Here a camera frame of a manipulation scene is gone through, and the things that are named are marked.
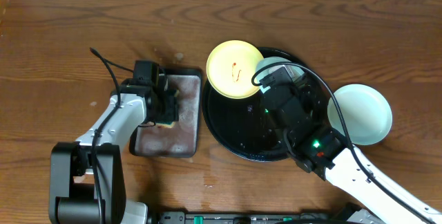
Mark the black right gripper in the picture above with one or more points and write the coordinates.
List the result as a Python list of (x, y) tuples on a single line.
[(303, 95)]

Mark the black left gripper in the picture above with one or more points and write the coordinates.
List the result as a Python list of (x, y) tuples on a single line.
[(169, 110)]

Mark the green yellow sponge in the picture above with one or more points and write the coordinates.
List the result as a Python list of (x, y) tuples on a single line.
[(170, 112)]

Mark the light blue plate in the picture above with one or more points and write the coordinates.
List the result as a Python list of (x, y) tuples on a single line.
[(270, 62), (367, 114)]

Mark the black round tray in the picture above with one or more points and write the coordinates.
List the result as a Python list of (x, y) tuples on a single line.
[(242, 125)]

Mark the black rectangular soapy tray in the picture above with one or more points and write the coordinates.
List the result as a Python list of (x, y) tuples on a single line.
[(181, 140)]

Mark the yellow plate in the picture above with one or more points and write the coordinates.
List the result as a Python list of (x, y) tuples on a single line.
[(230, 67)]

